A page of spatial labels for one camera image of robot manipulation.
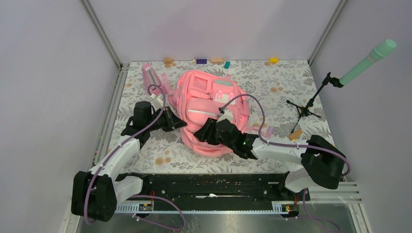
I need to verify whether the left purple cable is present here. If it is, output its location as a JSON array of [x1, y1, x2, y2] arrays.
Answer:
[[83, 84, 188, 232]]

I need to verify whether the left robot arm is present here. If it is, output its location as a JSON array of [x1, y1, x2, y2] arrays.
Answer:
[[71, 101, 187, 222]]

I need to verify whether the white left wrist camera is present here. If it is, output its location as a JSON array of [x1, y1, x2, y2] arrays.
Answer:
[[150, 94, 166, 112]]

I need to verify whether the wooden block back left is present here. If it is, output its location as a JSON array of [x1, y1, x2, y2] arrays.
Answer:
[[163, 57, 173, 65]]

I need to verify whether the pink metronome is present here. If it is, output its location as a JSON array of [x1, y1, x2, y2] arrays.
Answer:
[[142, 64, 168, 96]]

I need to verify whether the purple toy brick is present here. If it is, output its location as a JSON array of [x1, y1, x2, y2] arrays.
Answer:
[[196, 59, 207, 65]]

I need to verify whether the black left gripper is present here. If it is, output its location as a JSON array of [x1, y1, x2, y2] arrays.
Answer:
[[147, 106, 188, 133]]

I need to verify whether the teal toy block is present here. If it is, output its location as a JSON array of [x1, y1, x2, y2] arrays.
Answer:
[[223, 61, 231, 69]]

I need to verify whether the floral patterned table mat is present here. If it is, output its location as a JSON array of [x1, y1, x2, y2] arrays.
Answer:
[[122, 60, 333, 174]]

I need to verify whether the aluminium frame rail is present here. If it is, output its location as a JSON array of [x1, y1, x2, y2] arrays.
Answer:
[[80, 0, 123, 164]]

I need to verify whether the yellow toy block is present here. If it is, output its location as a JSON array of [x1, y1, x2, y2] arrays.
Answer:
[[269, 57, 279, 64]]

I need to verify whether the pink highlighter pen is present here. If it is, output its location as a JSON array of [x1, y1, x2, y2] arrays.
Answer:
[[265, 126, 274, 138]]

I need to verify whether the wooden block back centre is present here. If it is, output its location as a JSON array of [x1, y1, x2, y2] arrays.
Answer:
[[210, 58, 224, 64]]

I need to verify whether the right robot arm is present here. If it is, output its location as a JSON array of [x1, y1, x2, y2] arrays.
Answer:
[[194, 118, 347, 200]]

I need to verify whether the pink student backpack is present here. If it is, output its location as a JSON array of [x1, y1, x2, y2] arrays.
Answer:
[[168, 70, 258, 157]]

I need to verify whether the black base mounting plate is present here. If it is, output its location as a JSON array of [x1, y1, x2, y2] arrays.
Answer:
[[116, 172, 310, 212]]

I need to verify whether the black microphone tripod stand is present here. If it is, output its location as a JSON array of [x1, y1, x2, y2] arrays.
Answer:
[[286, 72, 344, 133]]

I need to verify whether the mint green microphone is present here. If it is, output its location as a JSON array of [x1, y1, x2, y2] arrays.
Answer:
[[339, 39, 397, 85]]

